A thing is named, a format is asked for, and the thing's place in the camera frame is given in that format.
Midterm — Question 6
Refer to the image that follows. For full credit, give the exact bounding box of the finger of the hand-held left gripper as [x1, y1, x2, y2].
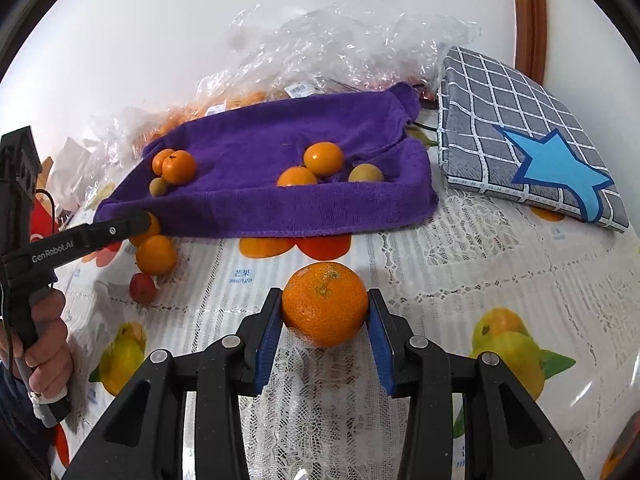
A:
[72, 210, 152, 257]

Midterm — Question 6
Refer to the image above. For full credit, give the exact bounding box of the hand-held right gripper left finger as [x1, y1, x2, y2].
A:
[62, 287, 284, 480]

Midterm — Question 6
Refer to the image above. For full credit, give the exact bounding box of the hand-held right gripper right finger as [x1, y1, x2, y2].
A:
[367, 287, 586, 480]

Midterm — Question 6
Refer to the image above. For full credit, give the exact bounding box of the orange mandarin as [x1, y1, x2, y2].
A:
[151, 149, 176, 176]
[303, 142, 346, 178]
[161, 150, 197, 185]
[129, 215, 162, 247]
[281, 261, 369, 348]
[136, 235, 177, 276]
[276, 166, 319, 188]

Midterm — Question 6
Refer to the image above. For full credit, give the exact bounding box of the purple towel covered tray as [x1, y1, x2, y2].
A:
[94, 82, 440, 238]

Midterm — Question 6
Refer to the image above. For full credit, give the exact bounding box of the person's left forearm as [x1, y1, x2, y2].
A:
[0, 355, 53, 480]

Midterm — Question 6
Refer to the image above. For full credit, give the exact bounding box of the person's left hand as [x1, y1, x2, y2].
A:
[7, 287, 73, 403]

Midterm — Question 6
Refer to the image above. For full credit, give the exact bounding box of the red paper bag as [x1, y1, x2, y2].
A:
[30, 205, 96, 241]

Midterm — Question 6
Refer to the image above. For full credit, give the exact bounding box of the small red fruit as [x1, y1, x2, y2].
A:
[129, 273, 157, 306]

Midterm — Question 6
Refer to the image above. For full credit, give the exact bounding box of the white plastic bag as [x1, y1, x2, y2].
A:
[47, 137, 101, 196]

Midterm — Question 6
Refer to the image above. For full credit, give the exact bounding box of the fruit printed lace tablecloth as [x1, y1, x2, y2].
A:
[47, 180, 640, 480]

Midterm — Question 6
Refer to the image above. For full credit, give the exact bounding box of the clear plastic bag of mandarins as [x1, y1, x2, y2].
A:
[87, 72, 301, 156]

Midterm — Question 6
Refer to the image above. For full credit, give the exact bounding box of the grey checked cushion blue star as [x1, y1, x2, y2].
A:
[436, 46, 630, 233]

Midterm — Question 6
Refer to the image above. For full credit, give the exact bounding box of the crumpled clear plastic bag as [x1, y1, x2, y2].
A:
[227, 0, 481, 106]

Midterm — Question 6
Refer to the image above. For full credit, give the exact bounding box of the brown wooden door frame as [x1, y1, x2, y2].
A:
[510, 0, 547, 81]

